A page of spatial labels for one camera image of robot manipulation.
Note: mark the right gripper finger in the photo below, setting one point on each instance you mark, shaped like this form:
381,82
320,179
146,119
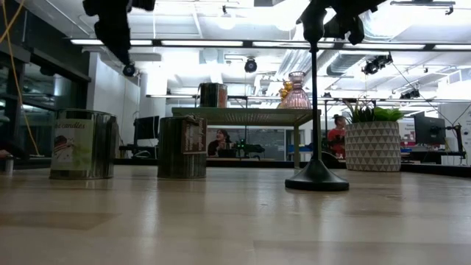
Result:
356,31
335,27

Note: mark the amber glass candle holder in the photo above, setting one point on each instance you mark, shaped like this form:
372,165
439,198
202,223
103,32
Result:
281,94
286,85

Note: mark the pink glass candle holder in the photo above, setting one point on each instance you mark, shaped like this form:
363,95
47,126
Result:
297,97

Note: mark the candle tin orange label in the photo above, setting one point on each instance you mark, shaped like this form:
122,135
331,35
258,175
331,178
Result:
209,95

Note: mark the candle tin white green label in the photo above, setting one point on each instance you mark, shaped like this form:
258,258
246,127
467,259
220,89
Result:
81,147

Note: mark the candle tin brown label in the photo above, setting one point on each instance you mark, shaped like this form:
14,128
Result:
173,154

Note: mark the black metal candlestick holder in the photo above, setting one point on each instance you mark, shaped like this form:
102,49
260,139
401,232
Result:
315,176

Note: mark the black background robot arm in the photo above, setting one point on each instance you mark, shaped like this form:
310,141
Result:
250,148

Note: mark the black ceiling spotlight cluster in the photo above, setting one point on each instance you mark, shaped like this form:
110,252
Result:
377,63

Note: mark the long ceiling strip light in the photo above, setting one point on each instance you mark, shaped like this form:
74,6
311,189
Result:
202,43

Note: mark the small black ceiling spotlight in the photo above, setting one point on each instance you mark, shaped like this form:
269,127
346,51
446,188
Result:
410,94

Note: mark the round white ceiling lamp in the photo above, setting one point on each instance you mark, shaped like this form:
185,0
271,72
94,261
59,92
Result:
226,20

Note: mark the black computer monitor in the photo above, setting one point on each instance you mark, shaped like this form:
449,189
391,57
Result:
147,128
428,130

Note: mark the person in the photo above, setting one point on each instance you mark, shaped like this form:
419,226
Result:
336,140
221,141

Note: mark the succulent in triangle-patterned pot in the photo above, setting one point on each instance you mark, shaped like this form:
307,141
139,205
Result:
379,147

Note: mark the mint perforated metal shelf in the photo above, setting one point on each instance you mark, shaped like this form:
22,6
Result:
243,116

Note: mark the black office desk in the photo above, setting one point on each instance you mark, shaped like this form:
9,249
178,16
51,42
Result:
434,155

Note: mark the black ceiling dome camera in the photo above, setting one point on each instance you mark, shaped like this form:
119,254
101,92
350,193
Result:
251,65
129,70

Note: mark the black aluminium table frame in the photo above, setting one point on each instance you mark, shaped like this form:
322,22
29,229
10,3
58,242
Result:
140,162

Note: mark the small white post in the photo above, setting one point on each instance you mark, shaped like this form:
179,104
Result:
8,166

